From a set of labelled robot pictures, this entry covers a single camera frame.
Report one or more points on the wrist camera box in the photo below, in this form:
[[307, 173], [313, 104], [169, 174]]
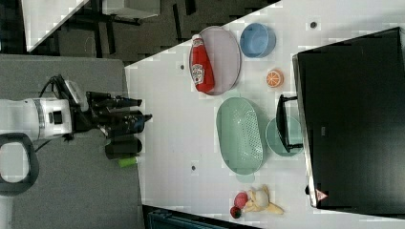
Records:
[[78, 95]]

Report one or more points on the blue bowl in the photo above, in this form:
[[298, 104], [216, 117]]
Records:
[[257, 40]]

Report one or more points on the lime green cup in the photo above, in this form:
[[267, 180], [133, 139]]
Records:
[[127, 162]]

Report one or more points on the red ketchup bottle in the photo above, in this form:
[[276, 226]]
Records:
[[201, 69]]

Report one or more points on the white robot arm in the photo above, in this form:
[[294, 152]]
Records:
[[59, 162]]

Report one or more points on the orange half toy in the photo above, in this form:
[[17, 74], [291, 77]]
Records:
[[274, 78]]

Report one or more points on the pink oval plate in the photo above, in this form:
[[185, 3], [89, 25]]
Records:
[[224, 55]]

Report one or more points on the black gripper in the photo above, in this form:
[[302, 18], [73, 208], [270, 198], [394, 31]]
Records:
[[111, 115]]

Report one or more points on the peeled banana toy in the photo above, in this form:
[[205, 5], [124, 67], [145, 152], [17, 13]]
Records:
[[259, 201]]

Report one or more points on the pink strawberry toy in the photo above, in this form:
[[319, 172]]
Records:
[[240, 200]]

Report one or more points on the black toaster oven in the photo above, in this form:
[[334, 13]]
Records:
[[351, 101]]

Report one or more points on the green plastic strainer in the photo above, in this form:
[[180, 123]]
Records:
[[239, 124]]

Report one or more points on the small green plate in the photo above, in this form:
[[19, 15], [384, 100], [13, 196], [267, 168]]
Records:
[[274, 142]]

